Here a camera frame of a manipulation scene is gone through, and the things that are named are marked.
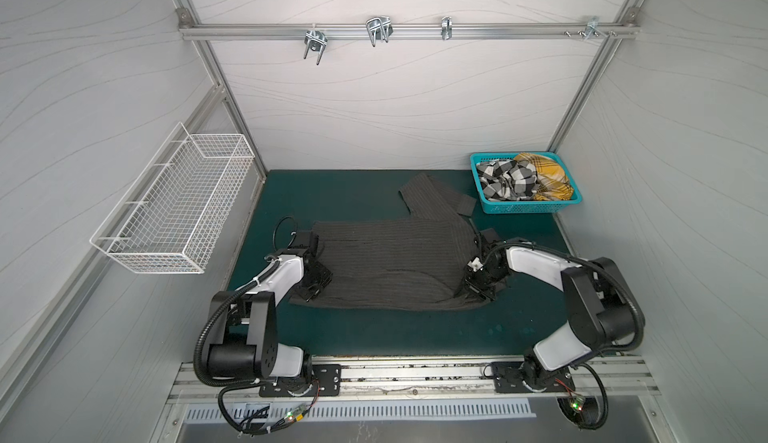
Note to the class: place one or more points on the teal plastic laundry basket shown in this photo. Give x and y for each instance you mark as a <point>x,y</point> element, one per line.
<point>529,206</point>

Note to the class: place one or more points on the dark grey pinstriped shirt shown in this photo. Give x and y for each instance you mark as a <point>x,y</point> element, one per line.
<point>415,263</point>

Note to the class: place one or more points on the white slotted vent strip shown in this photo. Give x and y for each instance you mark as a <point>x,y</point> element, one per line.
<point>392,410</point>

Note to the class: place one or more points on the aluminium top cross rail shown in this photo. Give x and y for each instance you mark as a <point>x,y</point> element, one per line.
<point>401,31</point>

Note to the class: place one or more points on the metal double hook clamp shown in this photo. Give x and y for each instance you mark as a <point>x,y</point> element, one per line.
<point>379,29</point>

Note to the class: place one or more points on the small metal ring clamp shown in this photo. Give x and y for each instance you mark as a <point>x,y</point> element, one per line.
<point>446,28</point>

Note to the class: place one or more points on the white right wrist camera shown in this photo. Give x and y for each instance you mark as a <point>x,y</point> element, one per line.
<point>475,265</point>

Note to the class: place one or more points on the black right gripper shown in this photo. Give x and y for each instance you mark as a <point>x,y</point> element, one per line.
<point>480,281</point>

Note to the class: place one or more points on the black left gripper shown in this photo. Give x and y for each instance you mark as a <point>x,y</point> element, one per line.
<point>325,277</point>

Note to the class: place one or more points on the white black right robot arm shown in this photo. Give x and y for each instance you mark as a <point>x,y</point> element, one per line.
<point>602,314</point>

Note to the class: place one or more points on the metal bracket with bolts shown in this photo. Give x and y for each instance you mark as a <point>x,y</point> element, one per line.
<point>592,30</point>

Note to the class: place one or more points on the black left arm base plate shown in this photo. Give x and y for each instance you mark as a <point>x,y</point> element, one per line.
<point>320,380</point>

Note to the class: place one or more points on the white wire wall basket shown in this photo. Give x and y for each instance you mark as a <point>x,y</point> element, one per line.
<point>171,216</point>

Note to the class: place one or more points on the black white checkered shirt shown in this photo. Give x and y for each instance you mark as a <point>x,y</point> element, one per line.
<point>504,180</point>

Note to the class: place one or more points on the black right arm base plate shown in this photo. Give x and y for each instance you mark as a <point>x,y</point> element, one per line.
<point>528,376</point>

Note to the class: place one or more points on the metal u-bolt clamp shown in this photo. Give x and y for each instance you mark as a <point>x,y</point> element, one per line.
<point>316,42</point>

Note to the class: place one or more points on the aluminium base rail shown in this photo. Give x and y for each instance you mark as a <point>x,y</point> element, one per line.
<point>442,377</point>

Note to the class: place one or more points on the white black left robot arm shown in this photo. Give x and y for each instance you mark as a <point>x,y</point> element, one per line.
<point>239,342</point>

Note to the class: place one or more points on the yellow plaid shirt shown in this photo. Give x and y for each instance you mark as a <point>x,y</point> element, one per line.
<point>553,184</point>

